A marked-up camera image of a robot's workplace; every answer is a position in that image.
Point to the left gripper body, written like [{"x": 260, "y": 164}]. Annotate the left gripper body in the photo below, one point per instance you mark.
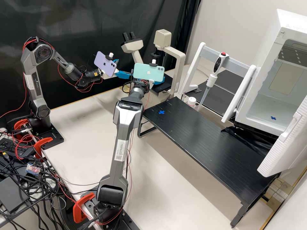
[{"x": 116, "y": 71}]

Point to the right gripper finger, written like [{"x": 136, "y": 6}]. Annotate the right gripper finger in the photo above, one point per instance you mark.
[{"x": 160, "y": 81}]

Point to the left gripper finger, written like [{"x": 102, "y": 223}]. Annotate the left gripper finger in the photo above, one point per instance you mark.
[
  {"x": 116, "y": 62},
  {"x": 124, "y": 74}
]

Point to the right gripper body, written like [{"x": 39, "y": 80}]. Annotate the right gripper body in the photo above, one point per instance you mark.
[{"x": 151, "y": 84}]

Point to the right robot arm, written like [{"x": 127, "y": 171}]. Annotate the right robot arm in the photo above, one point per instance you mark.
[{"x": 122, "y": 143}]

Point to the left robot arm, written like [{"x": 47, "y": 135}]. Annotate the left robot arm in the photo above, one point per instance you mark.
[{"x": 32, "y": 79}]

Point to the cream microscope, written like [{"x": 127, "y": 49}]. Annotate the cream microscope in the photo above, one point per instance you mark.
[{"x": 176, "y": 62}]

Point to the white-capped bottle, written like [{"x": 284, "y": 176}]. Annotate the white-capped bottle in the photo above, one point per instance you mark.
[{"x": 192, "y": 101}]

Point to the pipette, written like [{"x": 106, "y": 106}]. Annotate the pipette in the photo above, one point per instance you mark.
[{"x": 219, "y": 63}]

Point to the long black platform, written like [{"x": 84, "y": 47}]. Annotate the long black platform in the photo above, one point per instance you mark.
[{"x": 203, "y": 139}]

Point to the white pipette stand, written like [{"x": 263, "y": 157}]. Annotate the white pipette stand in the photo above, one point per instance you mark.
[{"x": 239, "y": 95}]

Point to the red clamp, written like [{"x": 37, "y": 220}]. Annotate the red clamp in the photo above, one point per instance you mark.
[
  {"x": 78, "y": 208},
  {"x": 20, "y": 125},
  {"x": 44, "y": 141}
]

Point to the white incubator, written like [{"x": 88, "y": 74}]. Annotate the white incubator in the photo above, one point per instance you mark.
[{"x": 268, "y": 105}]

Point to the small circuit board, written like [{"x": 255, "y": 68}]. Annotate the small circuit board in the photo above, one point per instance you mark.
[{"x": 33, "y": 168}]

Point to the incubator door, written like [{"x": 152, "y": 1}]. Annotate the incubator door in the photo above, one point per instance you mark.
[{"x": 283, "y": 148}]

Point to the black box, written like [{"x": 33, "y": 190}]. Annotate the black box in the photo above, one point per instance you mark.
[{"x": 12, "y": 195}]

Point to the left wrist camera phone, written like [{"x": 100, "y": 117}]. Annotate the left wrist camera phone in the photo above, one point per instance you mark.
[{"x": 104, "y": 63}]

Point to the wrist camera phone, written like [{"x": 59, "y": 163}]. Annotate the wrist camera phone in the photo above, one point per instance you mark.
[
  {"x": 146, "y": 73},
  {"x": 104, "y": 63}
]

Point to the right wrist camera phone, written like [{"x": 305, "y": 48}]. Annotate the right wrist camera phone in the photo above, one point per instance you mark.
[{"x": 146, "y": 73}]

